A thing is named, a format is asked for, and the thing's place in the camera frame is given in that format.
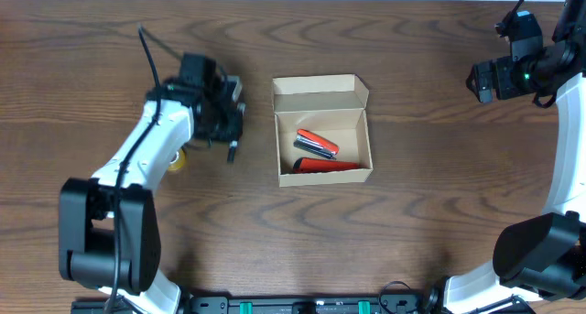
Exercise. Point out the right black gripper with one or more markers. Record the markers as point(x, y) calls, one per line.
point(486, 79)

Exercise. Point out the yellow tape roll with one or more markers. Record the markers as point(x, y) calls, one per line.
point(178, 161)

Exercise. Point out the green black whiteboard marker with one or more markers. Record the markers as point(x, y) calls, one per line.
point(232, 150)

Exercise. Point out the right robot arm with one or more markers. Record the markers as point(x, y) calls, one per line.
point(541, 259)

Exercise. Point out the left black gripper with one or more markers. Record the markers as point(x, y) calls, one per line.
point(227, 127)

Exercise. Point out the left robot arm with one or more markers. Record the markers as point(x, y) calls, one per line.
point(108, 233)

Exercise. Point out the red stapler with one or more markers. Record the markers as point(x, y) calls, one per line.
point(315, 144)

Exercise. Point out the red utility knife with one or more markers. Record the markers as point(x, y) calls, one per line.
point(313, 165)

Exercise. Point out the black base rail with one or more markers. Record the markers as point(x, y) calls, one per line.
point(404, 303)

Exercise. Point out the open cardboard box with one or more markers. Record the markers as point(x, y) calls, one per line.
point(332, 106)

